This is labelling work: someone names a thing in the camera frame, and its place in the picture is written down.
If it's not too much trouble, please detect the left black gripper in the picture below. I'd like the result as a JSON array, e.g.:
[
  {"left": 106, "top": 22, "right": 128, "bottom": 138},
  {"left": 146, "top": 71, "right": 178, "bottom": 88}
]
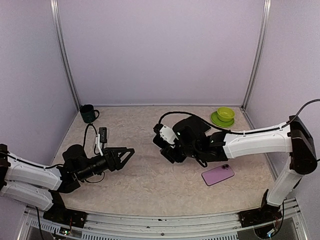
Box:
[{"left": 76, "top": 146, "right": 135, "bottom": 181}]

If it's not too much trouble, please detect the pink phone face down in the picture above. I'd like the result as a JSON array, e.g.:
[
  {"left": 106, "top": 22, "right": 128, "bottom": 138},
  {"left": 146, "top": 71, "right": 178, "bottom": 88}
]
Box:
[{"left": 201, "top": 164, "right": 235, "bottom": 187}]

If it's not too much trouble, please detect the purple-edged black-screen phone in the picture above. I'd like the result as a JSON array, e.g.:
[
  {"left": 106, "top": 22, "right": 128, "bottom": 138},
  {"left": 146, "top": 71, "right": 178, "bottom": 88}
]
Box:
[{"left": 172, "top": 116, "right": 211, "bottom": 133}]

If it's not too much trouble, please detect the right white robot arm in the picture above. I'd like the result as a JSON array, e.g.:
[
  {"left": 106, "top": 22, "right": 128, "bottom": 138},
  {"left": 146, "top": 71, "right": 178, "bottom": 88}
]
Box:
[{"left": 153, "top": 114, "right": 318, "bottom": 222}]

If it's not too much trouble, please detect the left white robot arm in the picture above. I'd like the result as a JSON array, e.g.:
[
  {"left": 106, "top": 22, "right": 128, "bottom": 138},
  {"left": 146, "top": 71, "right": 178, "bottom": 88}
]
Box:
[{"left": 0, "top": 144, "right": 135, "bottom": 223}]

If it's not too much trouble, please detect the dark green mug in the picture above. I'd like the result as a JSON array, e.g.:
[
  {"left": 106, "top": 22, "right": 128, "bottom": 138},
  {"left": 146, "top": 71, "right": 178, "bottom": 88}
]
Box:
[{"left": 79, "top": 104, "right": 100, "bottom": 124}]

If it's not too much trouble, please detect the green bowl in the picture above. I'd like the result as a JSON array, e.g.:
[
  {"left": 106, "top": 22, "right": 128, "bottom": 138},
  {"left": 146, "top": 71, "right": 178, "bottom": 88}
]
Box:
[{"left": 216, "top": 106, "right": 235, "bottom": 122}]

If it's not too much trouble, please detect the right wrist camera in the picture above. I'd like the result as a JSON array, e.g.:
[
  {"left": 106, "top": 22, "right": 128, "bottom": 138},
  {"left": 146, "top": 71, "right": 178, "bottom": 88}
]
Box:
[{"left": 153, "top": 123, "right": 178, "bottom": 146}]

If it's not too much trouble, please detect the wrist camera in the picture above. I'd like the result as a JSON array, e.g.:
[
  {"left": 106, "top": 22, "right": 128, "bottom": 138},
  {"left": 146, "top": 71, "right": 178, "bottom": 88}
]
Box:
[
  {"left": 95, "top": 127, "right": 108, "bottom": 156},
  {"left": 153, "top": 123, "right": 178, "bottom": 146}
]

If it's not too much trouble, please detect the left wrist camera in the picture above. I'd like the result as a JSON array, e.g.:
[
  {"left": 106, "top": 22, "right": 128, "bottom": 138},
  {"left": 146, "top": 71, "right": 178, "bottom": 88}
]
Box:
[{"left": 95, "top": 127, "right": 108, "bottom": 156}]

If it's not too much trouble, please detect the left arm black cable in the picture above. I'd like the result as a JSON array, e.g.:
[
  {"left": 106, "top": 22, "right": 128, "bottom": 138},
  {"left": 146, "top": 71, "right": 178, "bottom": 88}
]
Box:
[{"left": 0, "top": 122, "right": 106, "bottom": 183}]

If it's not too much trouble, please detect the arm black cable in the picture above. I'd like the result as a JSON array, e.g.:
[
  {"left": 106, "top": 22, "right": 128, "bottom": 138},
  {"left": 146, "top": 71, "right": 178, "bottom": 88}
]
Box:
[
  {"left": 158, "top": 99, "right": 320, "bottom": 168},
  {"left": 0, "top": 122, "right": 106, "bottom": 183}
]

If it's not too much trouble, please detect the front aluminium rail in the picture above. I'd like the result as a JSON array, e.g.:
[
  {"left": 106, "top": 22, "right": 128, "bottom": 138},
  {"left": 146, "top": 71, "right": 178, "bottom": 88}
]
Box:
[{"left": 17, "top": 212, "right": 308, "bottom": 240}]

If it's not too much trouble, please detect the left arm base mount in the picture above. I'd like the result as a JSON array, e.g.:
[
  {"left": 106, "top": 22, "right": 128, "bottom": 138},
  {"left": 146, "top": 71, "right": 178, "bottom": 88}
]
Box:
[{"left": 43, "top": 190, "right": 88, "bottom": 229}]

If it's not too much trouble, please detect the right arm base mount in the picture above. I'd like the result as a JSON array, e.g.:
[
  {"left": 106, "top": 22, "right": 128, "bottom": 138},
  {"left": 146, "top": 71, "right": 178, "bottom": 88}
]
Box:
[{"left": 238, "top": 189, "right": 283, "bottom": 228}]

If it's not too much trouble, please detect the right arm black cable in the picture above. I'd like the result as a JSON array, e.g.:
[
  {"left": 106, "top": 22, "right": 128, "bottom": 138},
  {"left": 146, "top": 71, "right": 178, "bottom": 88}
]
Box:
[{"left": 158, "top": 99, "right": 320, "bottom": 168}]

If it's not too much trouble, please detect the left aluminium frame post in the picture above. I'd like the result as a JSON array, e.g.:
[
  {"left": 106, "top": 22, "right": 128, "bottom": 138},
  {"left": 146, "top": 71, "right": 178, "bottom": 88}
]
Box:
[{"left": 50, "top": 0, "right": 81, "bottom": 111}]

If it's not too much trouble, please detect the aluminium frame post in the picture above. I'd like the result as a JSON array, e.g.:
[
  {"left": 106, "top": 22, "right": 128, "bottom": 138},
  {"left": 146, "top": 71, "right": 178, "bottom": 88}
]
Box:
[
  {"left": 241, "top": 0, "right": 272, "bottom": 111},
  {"left": 50, "top": 0, "right": 81, "bottom": 111}
]

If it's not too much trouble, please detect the right aluminium frame post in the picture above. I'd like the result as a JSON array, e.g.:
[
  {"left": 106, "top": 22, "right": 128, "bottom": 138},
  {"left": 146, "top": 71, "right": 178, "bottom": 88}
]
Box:
[{"left": 241, "top": 0, "right": 272, "bottom": 111}]

